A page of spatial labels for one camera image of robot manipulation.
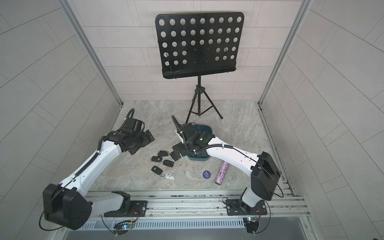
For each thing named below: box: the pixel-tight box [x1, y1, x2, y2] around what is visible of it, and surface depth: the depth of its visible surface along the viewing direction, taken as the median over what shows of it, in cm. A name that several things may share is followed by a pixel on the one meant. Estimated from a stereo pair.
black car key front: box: [151, 165, 163, 175], surface depth 84 cm
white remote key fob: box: [160, 173, 175, 180], surface depth 82 cm
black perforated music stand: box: [155, 12, 245, 124], surface depth 67 cm
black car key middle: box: [163, 159, 174, 168], surface depth 87 cm
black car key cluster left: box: [157, 150, 169, 157], surface depth 91 cm
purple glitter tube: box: [214, 160, 229, 186], surface depth 81 cm
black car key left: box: [151, 156, 163, 163], surface depth 88 cm
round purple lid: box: [202, 170, 211, 179], surface depth 84 cm
